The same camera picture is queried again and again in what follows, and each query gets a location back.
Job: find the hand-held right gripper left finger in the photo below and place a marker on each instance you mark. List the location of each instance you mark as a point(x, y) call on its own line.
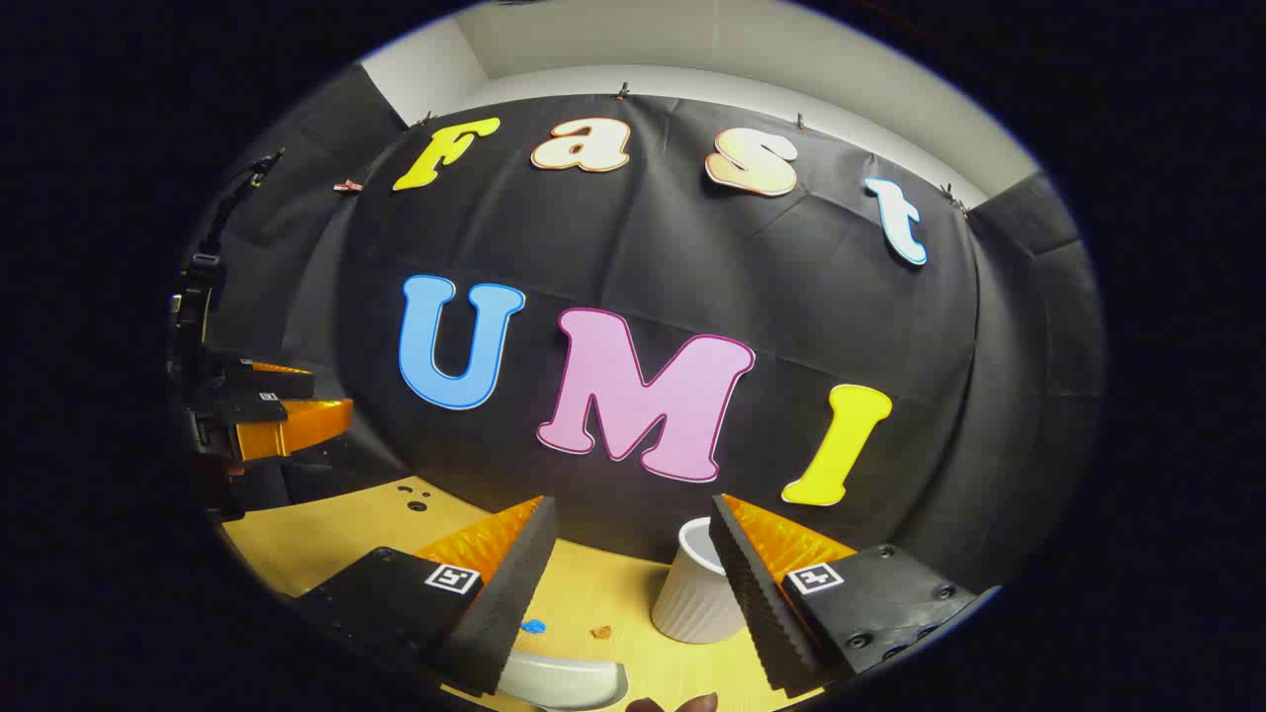
point(514, 593)

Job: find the white dustpan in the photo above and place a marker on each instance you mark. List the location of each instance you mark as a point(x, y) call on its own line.
point(564, 682)

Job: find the white ribbed garbage bin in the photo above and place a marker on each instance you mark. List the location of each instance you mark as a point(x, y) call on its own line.
point(692, 593)

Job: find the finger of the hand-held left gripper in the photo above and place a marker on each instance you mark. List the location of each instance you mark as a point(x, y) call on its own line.
point(287, 425)
point(267, 379)

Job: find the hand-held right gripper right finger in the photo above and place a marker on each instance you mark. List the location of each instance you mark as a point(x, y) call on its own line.
point(752, 603)

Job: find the black backdrop cloth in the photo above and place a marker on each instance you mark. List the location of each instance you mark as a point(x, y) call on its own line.
point(692, 267)

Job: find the wooden desktop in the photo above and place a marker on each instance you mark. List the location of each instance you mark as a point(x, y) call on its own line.
point(584, 588)

